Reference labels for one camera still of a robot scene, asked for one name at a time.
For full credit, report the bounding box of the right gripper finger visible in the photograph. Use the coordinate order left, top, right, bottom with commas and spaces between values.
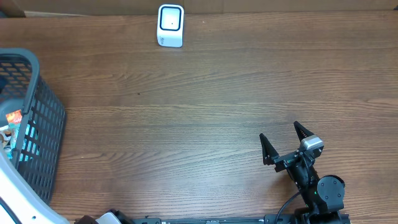
294, 121, 314, 141
259, 133, 279, 166

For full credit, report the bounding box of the teal tissue pack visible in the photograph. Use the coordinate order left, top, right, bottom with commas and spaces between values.
4, 123, 39, 159

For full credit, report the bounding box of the orange snack packet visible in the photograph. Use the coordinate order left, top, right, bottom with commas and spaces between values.
6, 110, 22, 124

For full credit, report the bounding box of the brown clear snack bag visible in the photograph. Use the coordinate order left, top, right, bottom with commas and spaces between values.
0, 125, 12, 151

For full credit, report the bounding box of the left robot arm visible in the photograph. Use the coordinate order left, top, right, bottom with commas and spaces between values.
1, 151, 70, 224

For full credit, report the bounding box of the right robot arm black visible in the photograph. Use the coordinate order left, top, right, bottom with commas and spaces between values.
259, 121, 351, 224

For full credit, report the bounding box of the white barcode scanner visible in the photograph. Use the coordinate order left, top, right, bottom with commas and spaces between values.
157, 4, 185, 48

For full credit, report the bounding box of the grey plastic mesh basket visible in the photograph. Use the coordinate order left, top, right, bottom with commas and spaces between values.
1, 48, 67, 203

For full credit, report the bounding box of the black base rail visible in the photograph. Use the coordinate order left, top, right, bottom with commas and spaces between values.
130, 213, 351, 224

